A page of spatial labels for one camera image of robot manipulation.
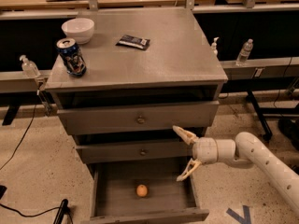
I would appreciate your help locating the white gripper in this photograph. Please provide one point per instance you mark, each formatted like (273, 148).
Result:
(204, 149)

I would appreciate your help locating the orange fruit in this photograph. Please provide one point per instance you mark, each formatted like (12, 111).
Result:
(142, 191)

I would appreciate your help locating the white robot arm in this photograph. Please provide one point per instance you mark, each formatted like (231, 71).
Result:
(243, 151)

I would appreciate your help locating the grey top drawer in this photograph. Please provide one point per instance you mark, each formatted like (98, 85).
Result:
(122, 119)

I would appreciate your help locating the brass middle drawer knob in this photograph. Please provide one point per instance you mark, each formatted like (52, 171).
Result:
(143, 152)

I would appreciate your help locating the brass drawer knob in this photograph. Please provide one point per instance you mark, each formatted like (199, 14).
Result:
(143, 152)
(140, 120)

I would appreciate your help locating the brass top drawer knob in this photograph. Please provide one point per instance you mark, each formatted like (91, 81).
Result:
(140, 120)

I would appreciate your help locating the grey open bottom drawer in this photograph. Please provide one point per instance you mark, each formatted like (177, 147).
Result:
(168, 202)

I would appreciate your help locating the grey wooden drawer cabinet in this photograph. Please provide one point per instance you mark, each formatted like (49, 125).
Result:
(179, 66)

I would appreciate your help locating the grey middle drawer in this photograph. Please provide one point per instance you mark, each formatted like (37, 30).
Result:
(129, 151)

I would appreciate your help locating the small white pump bottle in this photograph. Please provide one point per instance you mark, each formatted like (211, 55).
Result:
(214, 45)

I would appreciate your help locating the clear plastic water bottle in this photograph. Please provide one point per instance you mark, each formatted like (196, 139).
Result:
(244, 53)

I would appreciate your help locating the dark snack packet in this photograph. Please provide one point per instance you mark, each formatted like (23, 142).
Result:
(134, 42)

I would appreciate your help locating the black stand on floor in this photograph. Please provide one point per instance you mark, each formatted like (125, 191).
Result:
(63, 215)

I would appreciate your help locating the blue soda can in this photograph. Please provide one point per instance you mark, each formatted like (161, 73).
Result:
(70, 52)

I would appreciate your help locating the white ceramic bowl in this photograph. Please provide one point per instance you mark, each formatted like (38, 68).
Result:
(81, 29)

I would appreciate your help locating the clear sanitizer pump bottle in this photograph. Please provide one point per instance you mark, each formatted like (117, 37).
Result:
(29, 67)

